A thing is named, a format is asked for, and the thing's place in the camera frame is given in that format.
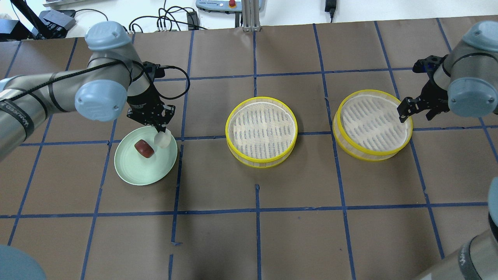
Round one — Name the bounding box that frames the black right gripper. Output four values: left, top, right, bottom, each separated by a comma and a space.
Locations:
397, 55, 450, 123

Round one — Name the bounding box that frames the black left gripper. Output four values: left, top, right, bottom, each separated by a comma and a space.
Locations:
126, 61, 175, 133

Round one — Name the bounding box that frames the white bun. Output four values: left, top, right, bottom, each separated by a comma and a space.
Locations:
153, 129, 172, 149

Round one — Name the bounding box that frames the red-brown bun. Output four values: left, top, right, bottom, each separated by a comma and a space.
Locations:
134, 139, 155, 158

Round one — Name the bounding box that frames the yellow steamer basket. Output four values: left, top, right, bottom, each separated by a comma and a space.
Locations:
225, 97, 298, 168
332, 90, 413, 162

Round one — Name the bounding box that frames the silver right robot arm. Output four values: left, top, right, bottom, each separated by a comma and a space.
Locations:
397, 21, 498, 123

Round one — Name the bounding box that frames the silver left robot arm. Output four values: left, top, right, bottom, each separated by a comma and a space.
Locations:
1, 63, 395, 161

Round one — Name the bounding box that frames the light green plate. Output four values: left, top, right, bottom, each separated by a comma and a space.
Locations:
114, 126, 178, 186

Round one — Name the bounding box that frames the black power adapter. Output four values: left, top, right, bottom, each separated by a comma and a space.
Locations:
325, 0, 338, 22

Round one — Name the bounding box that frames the teach pendant with red button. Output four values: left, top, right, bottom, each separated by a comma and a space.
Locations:
195, 0, 242, 14

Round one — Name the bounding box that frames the black box on desk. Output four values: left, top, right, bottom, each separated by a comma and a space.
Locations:
39, 10, 76, 31

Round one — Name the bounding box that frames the aluminium frame post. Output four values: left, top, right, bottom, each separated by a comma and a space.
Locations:
241, 0, 262, 32

